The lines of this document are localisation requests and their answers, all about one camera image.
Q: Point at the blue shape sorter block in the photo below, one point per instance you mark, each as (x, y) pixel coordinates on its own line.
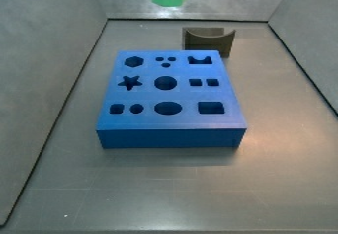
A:
(169, 99)

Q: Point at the dark grey curved holder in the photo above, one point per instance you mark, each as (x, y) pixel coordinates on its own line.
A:
(197, 38)

